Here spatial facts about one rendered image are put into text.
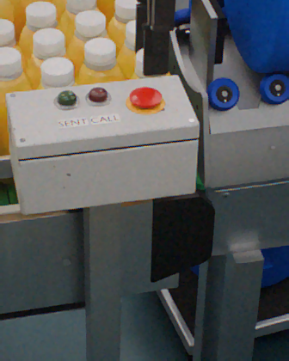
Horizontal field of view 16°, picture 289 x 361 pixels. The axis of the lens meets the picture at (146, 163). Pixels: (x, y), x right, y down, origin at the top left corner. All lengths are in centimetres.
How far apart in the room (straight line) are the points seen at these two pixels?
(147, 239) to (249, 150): 20
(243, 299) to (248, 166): 32
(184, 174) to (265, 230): 48
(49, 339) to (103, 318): 104
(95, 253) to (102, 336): 15
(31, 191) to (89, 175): 6
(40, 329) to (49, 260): 103
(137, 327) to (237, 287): 73
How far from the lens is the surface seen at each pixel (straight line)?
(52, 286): 140
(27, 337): 238
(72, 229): 134
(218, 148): 144
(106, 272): 128
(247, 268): 166
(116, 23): 139
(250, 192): 150
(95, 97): 115
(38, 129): 112
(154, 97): 114
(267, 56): 139
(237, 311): 173
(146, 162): 114
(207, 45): 144
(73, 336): 237
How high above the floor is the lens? 177
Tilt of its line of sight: 39 degrees down
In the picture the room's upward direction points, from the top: 1 degrees clockwise
